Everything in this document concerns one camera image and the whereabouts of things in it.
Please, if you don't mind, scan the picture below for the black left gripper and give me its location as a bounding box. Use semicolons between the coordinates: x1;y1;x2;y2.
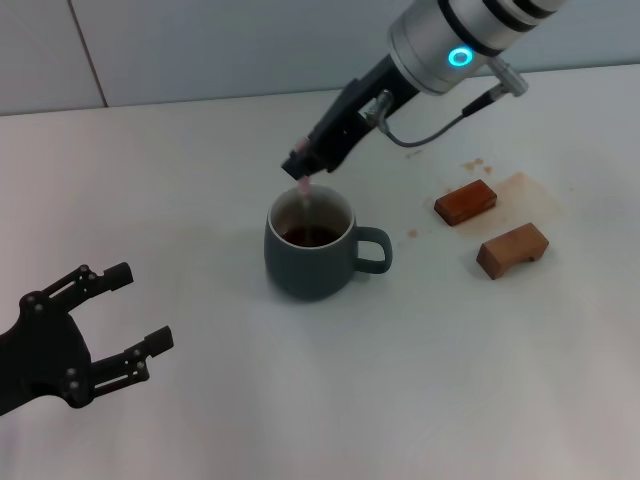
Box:
0;261;175;416

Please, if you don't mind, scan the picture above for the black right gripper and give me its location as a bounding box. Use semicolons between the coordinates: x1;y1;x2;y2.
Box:
281;55;420;181

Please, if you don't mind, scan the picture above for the pink handled metal spoon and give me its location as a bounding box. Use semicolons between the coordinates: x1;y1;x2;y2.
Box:
293;138;316;246

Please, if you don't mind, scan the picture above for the grey ceramic cup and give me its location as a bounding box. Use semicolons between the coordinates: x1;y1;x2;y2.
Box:
263;185;394;302

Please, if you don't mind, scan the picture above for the dark brown wooden block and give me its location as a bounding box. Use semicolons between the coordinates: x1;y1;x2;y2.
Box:
433;179;500;229

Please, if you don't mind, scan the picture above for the light brown notched wooden block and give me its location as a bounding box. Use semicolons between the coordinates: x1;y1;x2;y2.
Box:
475;222;550;281

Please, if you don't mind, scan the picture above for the grey right arm cable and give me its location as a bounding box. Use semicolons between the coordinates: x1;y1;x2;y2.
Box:
364;82;506;148

